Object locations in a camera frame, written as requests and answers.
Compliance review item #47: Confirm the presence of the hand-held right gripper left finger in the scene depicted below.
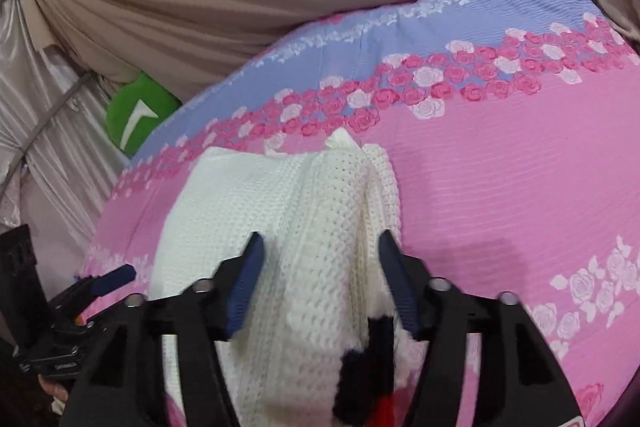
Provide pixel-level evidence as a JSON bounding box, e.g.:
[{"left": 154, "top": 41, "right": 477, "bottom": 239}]
[{"left": 60, "top": 231, "right": 265, "bottom": 427}]

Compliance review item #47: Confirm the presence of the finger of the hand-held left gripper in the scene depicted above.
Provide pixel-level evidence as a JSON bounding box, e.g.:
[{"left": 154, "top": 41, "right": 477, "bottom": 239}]
[{"left": 52, "top": 263, "right": 137, "bottom": 308}]

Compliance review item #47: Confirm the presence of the person's left hand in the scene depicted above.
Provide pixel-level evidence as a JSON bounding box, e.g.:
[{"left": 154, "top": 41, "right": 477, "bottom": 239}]
[{"left": 39, "top": 376, "right": 70, "bottom": 415}]

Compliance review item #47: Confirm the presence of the green pillow with white mark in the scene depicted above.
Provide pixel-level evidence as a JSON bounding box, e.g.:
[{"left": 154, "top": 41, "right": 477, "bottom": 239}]
[{"left": 105, "top": 73, "right": 182, "bottom": 158}]

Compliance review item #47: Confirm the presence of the pink floral bed sheet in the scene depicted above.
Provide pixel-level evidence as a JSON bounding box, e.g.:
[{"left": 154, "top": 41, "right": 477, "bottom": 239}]
[{"left": 75, "top": 0, "right": 640, "bottom": 427}]

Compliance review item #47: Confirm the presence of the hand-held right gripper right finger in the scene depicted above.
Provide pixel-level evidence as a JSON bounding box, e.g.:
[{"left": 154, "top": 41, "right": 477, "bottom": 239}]
[{"left": 378, "top": 230, "right": 584, "bottom": 427}]

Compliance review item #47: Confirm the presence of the white red navy knit sweater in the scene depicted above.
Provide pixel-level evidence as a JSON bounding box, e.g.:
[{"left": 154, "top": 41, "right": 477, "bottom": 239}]
[{"left": 147, "top": 129, "right": 427, "bottom": 427}]

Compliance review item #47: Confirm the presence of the silver grey curtain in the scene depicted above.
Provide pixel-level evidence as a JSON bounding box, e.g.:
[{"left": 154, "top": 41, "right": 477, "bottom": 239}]
[{"left": 0, "top": 0, "right": 132, "bottom": 229}]

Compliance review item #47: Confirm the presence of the grey metal rod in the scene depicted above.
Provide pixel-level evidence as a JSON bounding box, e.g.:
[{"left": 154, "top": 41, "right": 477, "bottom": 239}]
[{"left": 19, "top": 74, "right": 97, "bottom": 154}]

